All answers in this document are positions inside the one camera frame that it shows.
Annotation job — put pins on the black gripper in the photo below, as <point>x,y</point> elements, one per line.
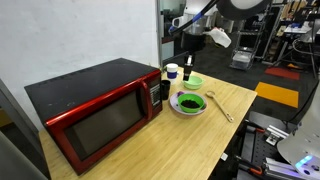
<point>193,41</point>

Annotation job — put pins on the mint green colander bowl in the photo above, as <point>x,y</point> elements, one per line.
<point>196,82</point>

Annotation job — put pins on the grey metal door frame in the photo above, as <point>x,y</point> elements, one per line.
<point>159,33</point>

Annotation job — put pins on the black microwave oven body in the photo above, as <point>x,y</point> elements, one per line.
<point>83,83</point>

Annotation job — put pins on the black optical breadboard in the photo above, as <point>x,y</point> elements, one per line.
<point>256,150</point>

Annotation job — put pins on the cluttered workbench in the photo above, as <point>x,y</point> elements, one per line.
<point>300,30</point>

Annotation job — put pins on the purple toy grape bunch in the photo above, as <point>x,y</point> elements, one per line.
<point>180,93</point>

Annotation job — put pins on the green plastic bowl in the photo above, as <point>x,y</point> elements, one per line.
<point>182,100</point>

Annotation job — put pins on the white cup with blue band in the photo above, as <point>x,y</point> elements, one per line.
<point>172,68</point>

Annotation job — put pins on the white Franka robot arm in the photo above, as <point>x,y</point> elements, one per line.
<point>300,146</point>

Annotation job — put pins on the silver aluminium bracket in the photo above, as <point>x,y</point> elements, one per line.
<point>276,135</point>

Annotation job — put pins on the red microwave door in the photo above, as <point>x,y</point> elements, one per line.
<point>106,123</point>

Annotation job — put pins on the black plastic cup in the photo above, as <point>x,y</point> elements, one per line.
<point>165,90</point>

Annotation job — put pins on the clear plastic bin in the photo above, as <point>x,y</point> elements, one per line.
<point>240,60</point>

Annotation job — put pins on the pale lavender round plate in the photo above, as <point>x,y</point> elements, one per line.
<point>173,101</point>

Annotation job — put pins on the black beans heap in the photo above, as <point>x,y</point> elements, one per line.
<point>190,104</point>

